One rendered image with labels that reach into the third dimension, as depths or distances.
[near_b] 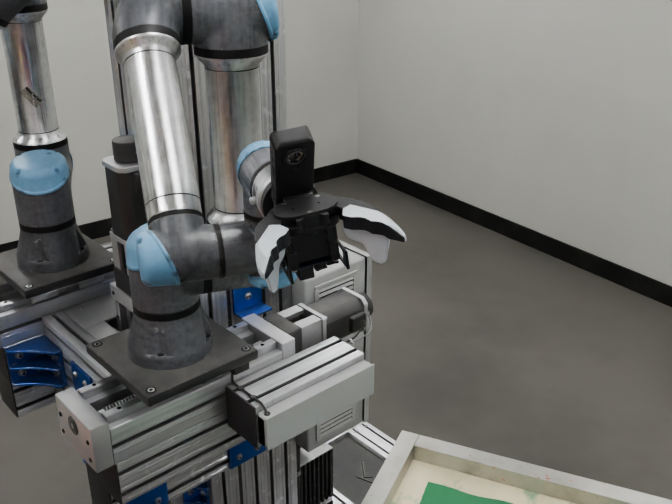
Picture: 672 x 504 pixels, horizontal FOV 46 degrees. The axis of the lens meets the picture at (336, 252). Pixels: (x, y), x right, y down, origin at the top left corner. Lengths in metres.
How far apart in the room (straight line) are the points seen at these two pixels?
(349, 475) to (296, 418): 1.32
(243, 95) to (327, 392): 0.57
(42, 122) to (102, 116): 3.12
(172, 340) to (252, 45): 0.51
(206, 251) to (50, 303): 0.81
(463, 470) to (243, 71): 0.88
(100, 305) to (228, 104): 0.71
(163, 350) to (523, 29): 3.68
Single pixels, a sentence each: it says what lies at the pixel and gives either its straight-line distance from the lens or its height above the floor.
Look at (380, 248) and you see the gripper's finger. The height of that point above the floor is 1.65.
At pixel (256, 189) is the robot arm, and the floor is 1.67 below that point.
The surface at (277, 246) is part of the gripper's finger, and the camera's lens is 0.82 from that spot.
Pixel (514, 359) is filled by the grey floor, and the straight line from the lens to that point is 3.81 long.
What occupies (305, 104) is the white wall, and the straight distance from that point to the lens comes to 5.67.
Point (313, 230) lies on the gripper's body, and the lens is 0.87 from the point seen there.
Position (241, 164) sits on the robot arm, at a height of 1.67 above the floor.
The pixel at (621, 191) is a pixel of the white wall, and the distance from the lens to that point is 4.49.
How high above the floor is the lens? 2.01
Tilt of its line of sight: 25 degrees down
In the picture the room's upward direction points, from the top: straight up
